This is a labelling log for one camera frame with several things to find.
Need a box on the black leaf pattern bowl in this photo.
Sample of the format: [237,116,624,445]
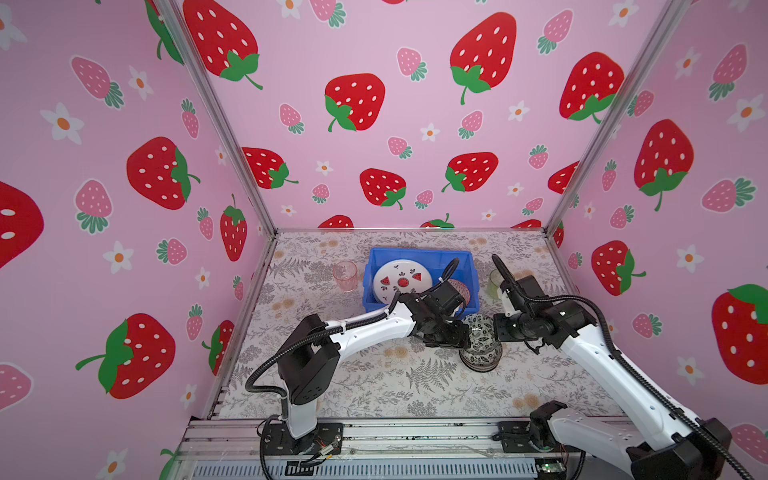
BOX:
[459,313,503,373]

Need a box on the red patterned bowl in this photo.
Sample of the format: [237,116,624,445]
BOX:
[449,279,471,307]

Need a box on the white watermelon plate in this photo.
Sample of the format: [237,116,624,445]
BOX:
[372,259,433,304]

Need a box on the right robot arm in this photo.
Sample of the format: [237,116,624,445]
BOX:
[493,275,736,479]

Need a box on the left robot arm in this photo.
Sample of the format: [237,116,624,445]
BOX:
[277,281,470,440]

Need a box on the blue plastic bin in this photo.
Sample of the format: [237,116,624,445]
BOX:
[362,247,480,316]

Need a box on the green translucent cup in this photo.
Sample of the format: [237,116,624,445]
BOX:
[486,269,503,300]

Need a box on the pink translucent cup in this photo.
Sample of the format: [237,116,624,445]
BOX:
[332,260,358,292]

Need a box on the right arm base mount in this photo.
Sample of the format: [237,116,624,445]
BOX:
[491,420,579,454]

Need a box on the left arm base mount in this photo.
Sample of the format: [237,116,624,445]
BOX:
[260,421,344,456]

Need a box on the aluminium front rail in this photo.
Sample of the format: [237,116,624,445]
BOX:
[169,415,632,479]

